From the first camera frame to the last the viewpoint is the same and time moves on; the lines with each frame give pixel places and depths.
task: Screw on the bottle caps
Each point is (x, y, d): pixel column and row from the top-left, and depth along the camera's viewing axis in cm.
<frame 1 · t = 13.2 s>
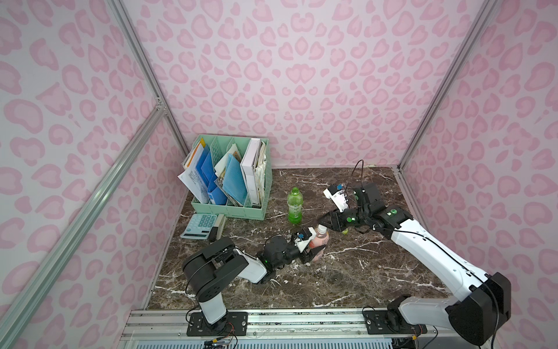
left hand: (320, 237, 80), fingers open
right hand: (319, 220, 75), fingers open
green soda bottle: (295, 206, 90), point 14 cm above the table
green plastic file crate: (220, 146, 102), point 22 cm above the table
calculator with handset: (205, 226, 97), point 3 cm above the table
white paper sheets: (191, 177, 90), point 22 cm above the table
blue folder: (205, 169, 92), point 22 cm above the table
light blue folder: (234, 183, 93), point 18 cm above the table
white books stack: (253, 168, 87), point 26 cm above the table

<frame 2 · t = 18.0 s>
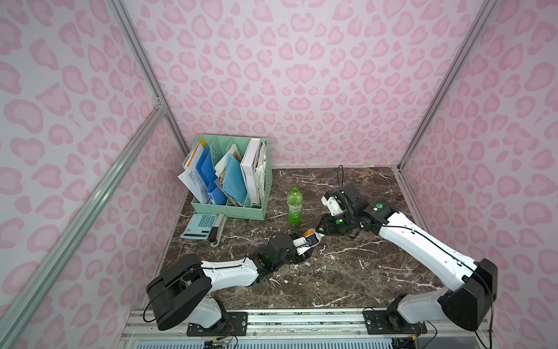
left hand: (309, 234, 81), fingers open
right hand: (317, 230, 75), fingers open
the named things where they were.

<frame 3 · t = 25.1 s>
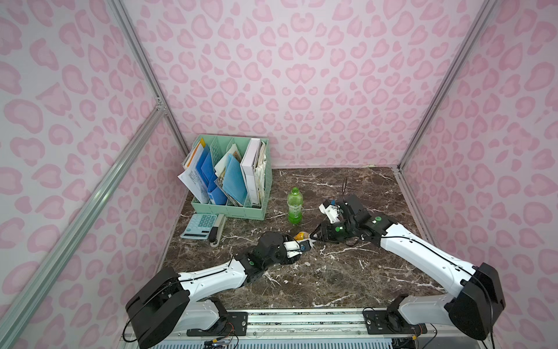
left hand: (299, 235, 81), fingers open
right hand: (311, 237, 75), fingers open
the named things where they were.

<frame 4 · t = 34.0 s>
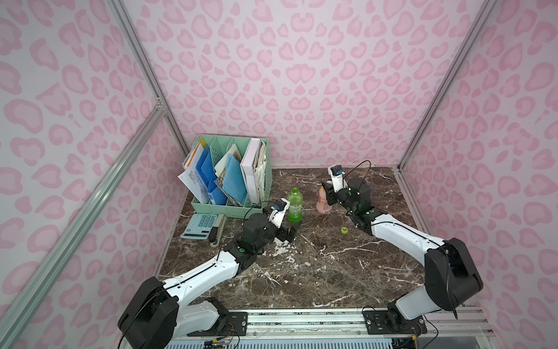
left hand: (291, 211, 78), fingers open
right hand: (324, 180, 85), fingers open
the named things where they were.

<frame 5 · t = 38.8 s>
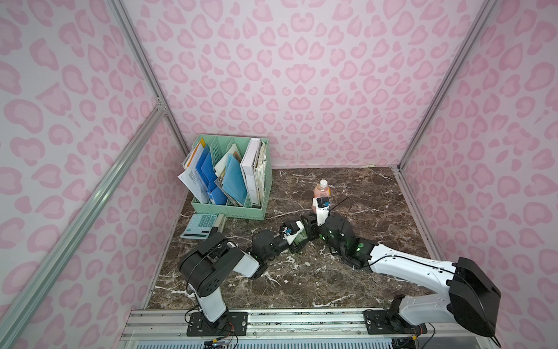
left hand: (307, 226, 82), fingers open
right hand: (303, 216, 78), fingers open
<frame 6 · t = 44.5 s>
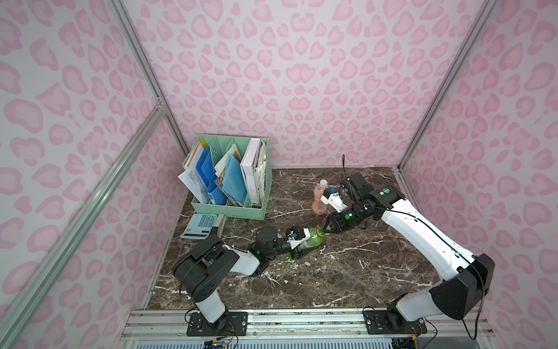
left hand: (314, 236, 80), fingers open
right hand: (326, 228, 74), fingers open
